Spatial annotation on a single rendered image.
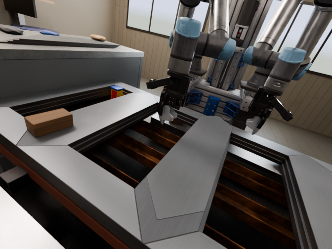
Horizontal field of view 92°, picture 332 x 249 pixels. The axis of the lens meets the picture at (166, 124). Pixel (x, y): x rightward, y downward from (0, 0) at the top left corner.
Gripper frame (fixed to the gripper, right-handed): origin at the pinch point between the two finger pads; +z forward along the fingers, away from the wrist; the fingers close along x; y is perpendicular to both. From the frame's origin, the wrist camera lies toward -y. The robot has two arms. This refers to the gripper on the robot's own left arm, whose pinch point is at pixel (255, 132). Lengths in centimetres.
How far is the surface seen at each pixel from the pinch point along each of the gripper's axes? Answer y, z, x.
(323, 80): -125, -14, -370
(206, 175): 12.0, 5.7, 35.3
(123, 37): 355, 4, -320
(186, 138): 25.1, 5.7, 19.7
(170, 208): 17, 6, 52
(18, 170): 63, 15, 63
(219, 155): 10.5, 5.7, 21.2
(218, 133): 14.6, 5.7, 3.7
